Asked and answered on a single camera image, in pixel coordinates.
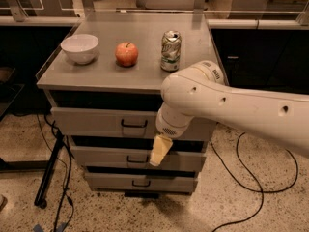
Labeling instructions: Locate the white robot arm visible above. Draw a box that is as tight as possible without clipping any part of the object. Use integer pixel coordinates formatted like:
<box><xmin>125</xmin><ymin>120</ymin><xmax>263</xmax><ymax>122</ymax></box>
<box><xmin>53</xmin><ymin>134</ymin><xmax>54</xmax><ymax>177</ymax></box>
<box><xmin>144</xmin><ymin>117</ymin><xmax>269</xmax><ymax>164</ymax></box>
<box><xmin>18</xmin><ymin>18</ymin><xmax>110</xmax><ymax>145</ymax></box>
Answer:
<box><xmin>150</xmin><ymin>60</ymin><xmax>309</xmax><ymax>166</ymax></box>

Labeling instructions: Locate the red apple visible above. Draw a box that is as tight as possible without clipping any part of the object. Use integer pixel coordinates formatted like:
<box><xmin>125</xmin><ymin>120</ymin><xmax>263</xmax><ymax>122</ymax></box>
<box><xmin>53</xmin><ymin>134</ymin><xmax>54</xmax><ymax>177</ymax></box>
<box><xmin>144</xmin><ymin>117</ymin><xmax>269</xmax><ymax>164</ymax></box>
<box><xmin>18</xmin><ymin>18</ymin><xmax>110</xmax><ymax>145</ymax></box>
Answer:
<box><xmin>115</xmin><ymin>42</ymin><xmax>138</xmax><ymax>67</ymax></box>

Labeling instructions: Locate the white ceramic bowl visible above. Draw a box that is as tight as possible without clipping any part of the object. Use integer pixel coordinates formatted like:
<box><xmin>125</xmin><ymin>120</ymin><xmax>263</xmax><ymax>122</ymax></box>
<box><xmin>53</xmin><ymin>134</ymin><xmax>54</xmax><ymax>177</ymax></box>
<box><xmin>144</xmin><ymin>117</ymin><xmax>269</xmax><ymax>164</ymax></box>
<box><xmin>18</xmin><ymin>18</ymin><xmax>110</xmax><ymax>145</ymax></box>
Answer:
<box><xmin>61</xmin><ymin>34</ymin><xmax>98</xmax><ymax>65</ymax></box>

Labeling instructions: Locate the grey drawer cabinet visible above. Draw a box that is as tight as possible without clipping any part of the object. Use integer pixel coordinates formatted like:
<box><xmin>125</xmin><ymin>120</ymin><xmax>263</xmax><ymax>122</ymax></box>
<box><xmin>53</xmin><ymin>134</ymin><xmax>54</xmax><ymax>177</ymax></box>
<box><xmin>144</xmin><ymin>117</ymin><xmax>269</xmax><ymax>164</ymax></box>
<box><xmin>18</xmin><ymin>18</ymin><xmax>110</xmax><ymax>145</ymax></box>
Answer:
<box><xmin>38</xmin><ymin>12</ymin><xmax>217</xmax><ymax>182</ymax></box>

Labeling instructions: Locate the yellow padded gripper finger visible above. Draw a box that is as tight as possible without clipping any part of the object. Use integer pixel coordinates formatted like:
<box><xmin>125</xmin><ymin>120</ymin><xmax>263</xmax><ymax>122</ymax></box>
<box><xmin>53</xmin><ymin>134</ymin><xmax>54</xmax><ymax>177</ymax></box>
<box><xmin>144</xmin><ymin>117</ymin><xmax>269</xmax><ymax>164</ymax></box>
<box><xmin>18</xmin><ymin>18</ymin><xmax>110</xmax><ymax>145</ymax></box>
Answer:
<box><xmin>150</xmin><ymin>134</ymin><xmax>173</xmax><ymax>166</ymax></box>

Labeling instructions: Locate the black cable left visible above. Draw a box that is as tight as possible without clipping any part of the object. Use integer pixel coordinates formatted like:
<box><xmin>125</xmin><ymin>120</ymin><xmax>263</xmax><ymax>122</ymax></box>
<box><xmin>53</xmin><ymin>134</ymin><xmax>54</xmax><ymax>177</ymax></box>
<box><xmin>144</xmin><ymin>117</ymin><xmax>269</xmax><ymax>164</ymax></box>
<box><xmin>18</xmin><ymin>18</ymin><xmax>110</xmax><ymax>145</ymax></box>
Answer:
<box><xmin>36</xmin><ymin>113</ymin><xmax>75</xmax><ymax>232</ymax></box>

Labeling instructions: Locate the green soda can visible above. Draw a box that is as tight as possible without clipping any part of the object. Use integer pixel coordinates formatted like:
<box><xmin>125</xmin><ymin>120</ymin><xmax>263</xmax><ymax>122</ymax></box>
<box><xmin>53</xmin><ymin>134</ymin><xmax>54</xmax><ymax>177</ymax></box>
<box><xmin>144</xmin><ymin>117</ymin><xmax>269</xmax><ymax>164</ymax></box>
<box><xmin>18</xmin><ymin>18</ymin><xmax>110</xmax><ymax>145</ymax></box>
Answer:
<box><xmin>160</xmin><ymin>30</ymin><xmax>182</xmax><ymax>72</ymax></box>

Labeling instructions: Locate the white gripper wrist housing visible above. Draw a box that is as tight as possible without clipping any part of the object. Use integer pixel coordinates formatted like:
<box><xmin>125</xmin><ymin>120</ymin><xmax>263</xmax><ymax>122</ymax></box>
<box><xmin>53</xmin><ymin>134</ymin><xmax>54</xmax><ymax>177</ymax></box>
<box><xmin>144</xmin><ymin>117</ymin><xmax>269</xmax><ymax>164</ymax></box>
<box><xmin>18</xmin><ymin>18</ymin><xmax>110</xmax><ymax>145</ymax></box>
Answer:
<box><xmin>155</xmin><ymin>102</ymin><xmax>193</xmax><ymax>137</ymax></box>

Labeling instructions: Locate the grey middle drawer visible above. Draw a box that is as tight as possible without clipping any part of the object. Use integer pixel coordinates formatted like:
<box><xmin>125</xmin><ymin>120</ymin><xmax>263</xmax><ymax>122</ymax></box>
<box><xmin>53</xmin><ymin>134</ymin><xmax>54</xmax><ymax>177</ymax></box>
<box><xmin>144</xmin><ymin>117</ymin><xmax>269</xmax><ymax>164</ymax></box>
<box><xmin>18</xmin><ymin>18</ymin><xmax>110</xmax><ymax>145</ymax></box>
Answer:
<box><xmin>71</xmin><ymin>146</ymin><xmax>206</xmax><ymax>172</ymax></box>

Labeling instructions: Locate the grey bottom drawer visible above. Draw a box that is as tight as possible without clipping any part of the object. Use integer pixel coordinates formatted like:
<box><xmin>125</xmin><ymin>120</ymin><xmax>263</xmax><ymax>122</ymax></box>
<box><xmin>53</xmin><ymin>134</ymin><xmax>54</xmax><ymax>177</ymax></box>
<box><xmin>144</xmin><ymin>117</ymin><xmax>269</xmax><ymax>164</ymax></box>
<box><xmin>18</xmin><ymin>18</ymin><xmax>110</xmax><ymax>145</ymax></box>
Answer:
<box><xmin>85</xmin><ymin>173</ymin><xmax>197</xmax><ymax>193</ymax></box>

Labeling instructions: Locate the white rail bar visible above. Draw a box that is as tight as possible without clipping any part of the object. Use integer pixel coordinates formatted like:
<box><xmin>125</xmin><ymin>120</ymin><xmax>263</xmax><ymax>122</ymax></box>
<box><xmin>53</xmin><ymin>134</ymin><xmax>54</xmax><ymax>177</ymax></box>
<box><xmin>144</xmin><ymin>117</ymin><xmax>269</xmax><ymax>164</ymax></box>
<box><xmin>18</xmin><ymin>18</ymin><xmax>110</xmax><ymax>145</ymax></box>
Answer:
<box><xmin>208</xmin><ymin>19</ymin><xmax>309</xmax><ymax>30</ymax></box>

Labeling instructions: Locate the black floor cable right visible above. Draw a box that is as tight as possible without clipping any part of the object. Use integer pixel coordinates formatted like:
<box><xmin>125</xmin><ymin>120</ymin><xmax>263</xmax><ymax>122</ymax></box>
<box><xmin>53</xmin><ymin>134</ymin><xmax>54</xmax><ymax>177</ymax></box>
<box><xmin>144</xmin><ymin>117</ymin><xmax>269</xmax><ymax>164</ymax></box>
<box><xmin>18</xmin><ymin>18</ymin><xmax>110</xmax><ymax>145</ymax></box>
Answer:
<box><xmin>209</xmin><ymin>131</ymin><xmax>300</xmax><ymax>232</ymax></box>

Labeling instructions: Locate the grey top drawer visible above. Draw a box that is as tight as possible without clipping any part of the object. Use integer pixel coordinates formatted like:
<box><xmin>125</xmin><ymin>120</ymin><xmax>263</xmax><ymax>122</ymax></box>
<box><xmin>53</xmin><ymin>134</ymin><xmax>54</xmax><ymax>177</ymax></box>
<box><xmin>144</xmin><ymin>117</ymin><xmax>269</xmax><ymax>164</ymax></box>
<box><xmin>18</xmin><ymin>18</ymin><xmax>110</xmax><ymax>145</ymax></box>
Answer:
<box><xmin>50</xmin><ymin>106</ymin><xmax>220</xmax><ymax>142</ymax></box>

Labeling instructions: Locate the black stand leg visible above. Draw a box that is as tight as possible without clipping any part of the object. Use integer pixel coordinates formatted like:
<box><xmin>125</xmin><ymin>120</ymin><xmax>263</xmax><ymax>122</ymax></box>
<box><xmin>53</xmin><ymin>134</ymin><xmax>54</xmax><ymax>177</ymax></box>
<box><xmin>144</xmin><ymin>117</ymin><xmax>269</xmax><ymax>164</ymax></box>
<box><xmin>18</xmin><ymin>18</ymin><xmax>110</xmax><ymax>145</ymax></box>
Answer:
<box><xmin>34</xmin><ymin>130</ymin><xmax>63</xmax><ymax>209</ymax></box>

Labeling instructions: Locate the grey drawer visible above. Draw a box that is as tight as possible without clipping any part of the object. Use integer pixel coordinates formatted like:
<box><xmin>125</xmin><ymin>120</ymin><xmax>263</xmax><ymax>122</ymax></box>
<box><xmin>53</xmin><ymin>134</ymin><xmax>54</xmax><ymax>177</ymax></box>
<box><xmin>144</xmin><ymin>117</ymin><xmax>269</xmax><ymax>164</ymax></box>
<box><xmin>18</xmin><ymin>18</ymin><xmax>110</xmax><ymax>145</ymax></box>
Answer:
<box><xmin>85</xmin><ymin>173</ymin><xmax>197</xmax><ymax>193</ymax></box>
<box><xmin>71</xmin><ymin>146</ymin><xmax>206</xmax><ymax>172</ymax></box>
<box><xmin>50</xmin><ymin>106</ymin><xmax>220</xmax><ymax>142</ymax></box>

